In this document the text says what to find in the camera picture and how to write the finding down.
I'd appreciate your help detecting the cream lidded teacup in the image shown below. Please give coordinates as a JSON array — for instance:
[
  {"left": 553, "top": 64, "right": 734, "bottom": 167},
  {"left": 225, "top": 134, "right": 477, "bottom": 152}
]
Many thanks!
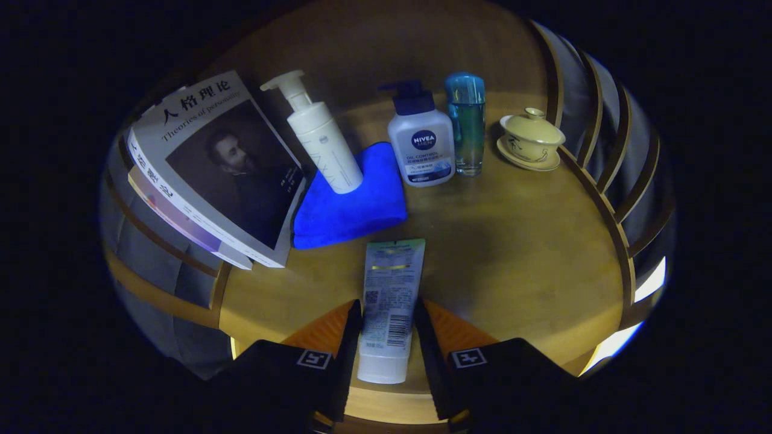
[{"left": 496, "top": 107, "right": 566, "bottom": 172}]

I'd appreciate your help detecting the wooden countertop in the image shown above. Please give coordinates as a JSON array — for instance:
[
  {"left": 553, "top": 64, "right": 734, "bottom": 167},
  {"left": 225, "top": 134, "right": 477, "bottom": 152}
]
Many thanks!
[{"left": 218, "top": 90, "right": 625, "bottom": 423}]

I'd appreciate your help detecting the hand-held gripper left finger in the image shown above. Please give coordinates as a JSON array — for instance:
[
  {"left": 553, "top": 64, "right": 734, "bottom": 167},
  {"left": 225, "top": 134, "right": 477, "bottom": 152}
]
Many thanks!
[{"left": 208, "top": 300, "right": 362, "bottom": 432}]

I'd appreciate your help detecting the white tube green end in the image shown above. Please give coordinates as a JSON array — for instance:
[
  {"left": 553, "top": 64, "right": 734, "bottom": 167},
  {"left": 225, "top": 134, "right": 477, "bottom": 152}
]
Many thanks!
[{"left": 357, "top": 239, "right": 426, "bottom": 385}]

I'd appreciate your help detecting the blue folded cloth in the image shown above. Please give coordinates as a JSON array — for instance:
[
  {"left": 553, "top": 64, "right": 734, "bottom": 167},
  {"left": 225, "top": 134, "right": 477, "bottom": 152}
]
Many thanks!
[{"left": 293, "top": 142, "right": 408, "bottom": 250}]

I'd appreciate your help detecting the brown wooden cabinet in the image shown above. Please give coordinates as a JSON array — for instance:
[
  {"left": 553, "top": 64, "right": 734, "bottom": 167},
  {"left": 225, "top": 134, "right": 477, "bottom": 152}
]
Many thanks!
[{"left": 103, "top": 0, "right": 676, "bottom": 434}]

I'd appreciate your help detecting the purple book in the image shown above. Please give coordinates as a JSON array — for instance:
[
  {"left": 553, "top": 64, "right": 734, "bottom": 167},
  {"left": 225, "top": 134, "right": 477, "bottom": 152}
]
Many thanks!
[{"left": 128, "top": 166, "right": 254, "bottom": 271}]

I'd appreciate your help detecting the white bottle blue pump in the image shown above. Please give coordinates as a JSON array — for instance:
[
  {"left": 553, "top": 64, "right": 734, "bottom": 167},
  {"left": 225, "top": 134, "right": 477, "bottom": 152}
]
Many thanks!
[{"left": 379, "top": 79, "right": 456, "bottom": 187}]

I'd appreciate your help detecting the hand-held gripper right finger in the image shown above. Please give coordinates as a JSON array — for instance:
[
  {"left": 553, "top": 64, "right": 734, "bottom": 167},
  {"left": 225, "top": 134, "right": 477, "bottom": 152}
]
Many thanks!
[{"left": 413, "top": 297, "right": 580, "bottom": 432}]

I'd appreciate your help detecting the teal glass bottle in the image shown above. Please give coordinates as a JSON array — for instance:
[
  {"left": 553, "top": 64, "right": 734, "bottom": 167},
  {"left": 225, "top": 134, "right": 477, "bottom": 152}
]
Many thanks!
[{"left": 445, "top": 72, "right": 487, "bottom": 177}]

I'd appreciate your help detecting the white book with portrait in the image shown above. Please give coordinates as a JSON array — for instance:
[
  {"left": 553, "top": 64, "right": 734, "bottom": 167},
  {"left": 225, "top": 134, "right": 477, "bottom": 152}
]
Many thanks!
[{"left": 127, "top": 71, "right": 308, "bottom": 268}]

